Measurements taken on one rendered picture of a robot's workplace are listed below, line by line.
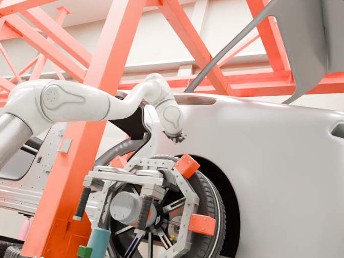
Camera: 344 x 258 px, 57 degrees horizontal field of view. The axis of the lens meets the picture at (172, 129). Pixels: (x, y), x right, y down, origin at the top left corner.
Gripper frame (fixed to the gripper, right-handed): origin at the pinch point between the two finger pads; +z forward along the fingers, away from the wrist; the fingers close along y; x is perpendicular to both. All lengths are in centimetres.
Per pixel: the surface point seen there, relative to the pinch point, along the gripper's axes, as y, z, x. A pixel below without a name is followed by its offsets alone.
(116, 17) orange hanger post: -70, 13, 72
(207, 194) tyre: 25.3, -14.2, -23.4
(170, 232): 12, 40, -45
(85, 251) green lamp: -11, -39, -63
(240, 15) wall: -28, 429, 436
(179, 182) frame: 11.5, -17.5, -22.9
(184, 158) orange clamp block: 9.4, -16.7, -11.5
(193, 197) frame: 19.9, -21.4, -27.5
